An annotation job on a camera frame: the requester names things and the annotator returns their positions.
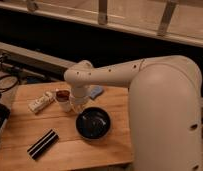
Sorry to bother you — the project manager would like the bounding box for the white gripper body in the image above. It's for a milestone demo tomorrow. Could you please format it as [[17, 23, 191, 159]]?
[[69, 96, 89, 114]]

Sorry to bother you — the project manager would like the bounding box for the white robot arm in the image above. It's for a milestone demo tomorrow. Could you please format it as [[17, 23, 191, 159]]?
[[64, 55, 203, 171]]

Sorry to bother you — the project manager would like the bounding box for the black ceramic bowl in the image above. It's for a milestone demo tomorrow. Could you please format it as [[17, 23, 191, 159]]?
[[76, 107, 111, 140]]

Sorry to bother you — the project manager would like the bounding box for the white cup with red contents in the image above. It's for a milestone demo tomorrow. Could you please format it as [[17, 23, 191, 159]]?
[[55, 90, 71, 112]]

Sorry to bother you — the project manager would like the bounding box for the blue sponge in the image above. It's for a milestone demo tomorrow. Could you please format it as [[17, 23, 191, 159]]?
[[89, 86, 104, 100]]

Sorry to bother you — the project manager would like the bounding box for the black striped box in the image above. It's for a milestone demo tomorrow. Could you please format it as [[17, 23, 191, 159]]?
[[27, 130, 59, 160]]

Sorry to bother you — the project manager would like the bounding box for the round black-rimmed object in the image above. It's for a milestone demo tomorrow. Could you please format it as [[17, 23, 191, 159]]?
[[0, 75, 19, 92]]

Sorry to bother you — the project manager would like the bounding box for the metal railing bracket middle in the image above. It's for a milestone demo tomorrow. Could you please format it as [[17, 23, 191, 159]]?
[[97, 0, 108, 25]]

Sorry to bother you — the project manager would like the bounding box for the metal railing bracket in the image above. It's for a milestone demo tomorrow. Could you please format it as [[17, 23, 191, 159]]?
[[157, 0, 177, 36], [97, 0, 108, 25], [26, 0, 38, 12]]

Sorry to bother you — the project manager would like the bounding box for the metal railing bracket left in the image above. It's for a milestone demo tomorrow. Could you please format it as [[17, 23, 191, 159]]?
[[26, 0, 38, 12]]

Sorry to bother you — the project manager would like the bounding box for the metal railing bracket right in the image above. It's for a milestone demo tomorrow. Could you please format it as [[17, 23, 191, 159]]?
[[157, 0, 177, 36]]

